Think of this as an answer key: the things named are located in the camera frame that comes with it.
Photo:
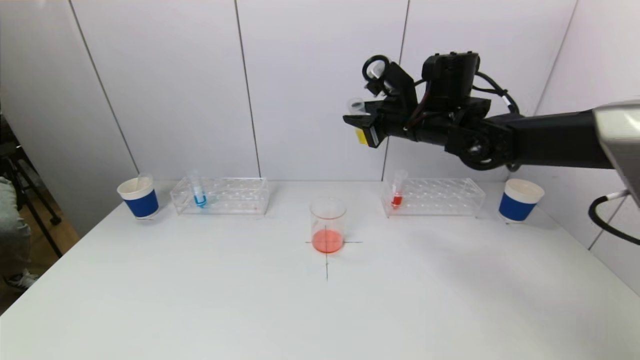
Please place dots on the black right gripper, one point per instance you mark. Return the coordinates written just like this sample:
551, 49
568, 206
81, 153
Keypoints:
372, 131

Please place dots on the test tube with yellow liquid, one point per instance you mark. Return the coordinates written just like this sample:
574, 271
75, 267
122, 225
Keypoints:
361, 136

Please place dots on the clear graduated plastic test tube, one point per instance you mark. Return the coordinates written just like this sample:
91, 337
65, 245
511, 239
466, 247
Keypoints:
145, 181

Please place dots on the silver and black right robot arm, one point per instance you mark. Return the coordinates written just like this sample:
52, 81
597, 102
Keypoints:
540, 140

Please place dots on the test tube with red liquid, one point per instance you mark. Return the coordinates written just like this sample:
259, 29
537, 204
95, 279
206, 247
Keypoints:
396, 201

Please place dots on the clear acrylic test tube rack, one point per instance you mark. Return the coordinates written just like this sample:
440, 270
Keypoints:
230, 198
435, 198

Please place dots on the clear glass beaker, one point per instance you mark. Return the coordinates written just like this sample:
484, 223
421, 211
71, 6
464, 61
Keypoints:
327, 241

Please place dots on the test tube with blue liquid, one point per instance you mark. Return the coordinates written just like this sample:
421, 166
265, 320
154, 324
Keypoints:
200, 201

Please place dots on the white paper cup blue band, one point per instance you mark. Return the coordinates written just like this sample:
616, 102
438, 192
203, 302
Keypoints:
515, 208
142, 205

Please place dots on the black metal stand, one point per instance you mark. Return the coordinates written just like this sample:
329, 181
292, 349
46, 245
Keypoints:
9, 152

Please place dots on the black and white shoe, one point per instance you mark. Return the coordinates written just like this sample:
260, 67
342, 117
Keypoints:
22, 281

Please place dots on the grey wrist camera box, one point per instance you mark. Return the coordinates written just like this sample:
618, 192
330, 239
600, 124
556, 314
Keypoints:
376, 75

